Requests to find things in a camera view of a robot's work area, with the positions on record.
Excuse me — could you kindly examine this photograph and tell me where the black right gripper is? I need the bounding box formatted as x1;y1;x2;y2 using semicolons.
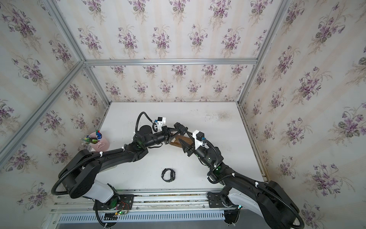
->
180;132;214;170

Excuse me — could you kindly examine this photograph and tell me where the brown wooden watch stand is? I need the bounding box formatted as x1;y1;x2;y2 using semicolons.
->
169;135;194;148

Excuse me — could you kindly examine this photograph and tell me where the black round bracelet watch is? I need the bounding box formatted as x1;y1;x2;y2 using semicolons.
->
161;168;176;183

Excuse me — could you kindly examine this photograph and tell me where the black square digital watch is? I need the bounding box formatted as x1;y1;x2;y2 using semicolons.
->
174;122;188;136

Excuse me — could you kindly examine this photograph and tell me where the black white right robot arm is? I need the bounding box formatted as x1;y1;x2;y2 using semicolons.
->
180;140;305;229

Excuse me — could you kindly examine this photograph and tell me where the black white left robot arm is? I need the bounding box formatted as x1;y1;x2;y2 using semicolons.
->
51;125;179;204

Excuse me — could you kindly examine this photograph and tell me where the pink pen cup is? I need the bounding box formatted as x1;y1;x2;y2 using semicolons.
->
80;130;110;152

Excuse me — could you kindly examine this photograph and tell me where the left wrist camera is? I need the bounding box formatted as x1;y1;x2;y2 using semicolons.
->
154;117;166;129

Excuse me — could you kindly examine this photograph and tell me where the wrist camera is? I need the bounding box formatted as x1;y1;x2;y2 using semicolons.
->
154;117;166;129
192;130;205;150

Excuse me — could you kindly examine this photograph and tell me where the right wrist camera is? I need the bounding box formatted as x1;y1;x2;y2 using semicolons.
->
192;130;205;150

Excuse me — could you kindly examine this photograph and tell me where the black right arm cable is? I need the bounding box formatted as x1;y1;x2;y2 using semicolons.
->
204;138;305;229

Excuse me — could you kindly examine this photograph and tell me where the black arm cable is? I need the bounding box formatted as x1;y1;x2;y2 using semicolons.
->
204;138;305;229
51;111;156;196

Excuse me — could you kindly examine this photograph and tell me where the aluminium mounting rail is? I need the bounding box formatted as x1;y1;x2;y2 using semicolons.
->
50;188;238;214

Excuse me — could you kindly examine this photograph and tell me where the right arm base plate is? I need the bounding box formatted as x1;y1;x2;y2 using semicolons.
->
206;192;233;209

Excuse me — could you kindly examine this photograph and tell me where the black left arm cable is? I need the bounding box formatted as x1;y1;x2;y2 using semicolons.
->
51;111;156;196

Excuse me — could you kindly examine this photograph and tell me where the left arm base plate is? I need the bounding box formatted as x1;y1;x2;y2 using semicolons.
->
93;194;134;211

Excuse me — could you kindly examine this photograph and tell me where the slotted white cable duct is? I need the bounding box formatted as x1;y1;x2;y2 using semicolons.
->
58;210;225;224

